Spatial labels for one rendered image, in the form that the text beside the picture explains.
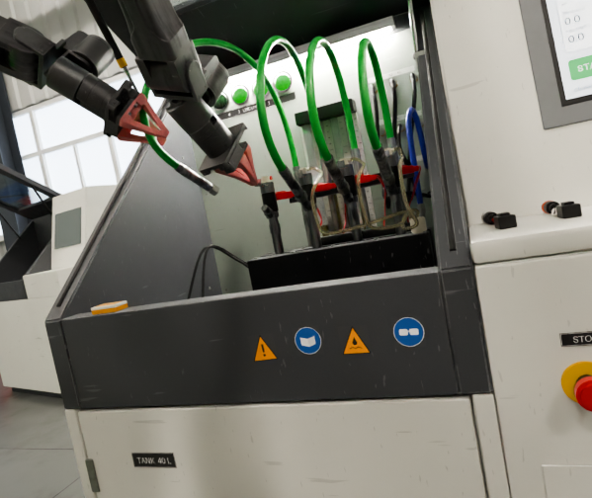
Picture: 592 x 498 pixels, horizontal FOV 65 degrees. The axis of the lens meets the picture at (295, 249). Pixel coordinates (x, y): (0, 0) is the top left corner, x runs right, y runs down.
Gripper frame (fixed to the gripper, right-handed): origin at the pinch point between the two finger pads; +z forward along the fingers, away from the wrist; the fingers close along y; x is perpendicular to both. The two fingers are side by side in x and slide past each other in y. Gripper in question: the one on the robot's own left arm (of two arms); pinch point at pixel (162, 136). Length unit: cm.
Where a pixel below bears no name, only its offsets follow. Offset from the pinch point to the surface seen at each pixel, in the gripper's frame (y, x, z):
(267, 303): -16.3, 22.7, 25.5
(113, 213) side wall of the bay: 19.8, 10.6, -1.9
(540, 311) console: -40, 15, 49
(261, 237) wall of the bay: 34.2, -8.0, 31.0
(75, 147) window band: 533, -207, -139
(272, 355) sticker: -14.1, 28.4, 29.9
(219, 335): -9.2, 28.3, 22.9
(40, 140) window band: 571, -205, -188
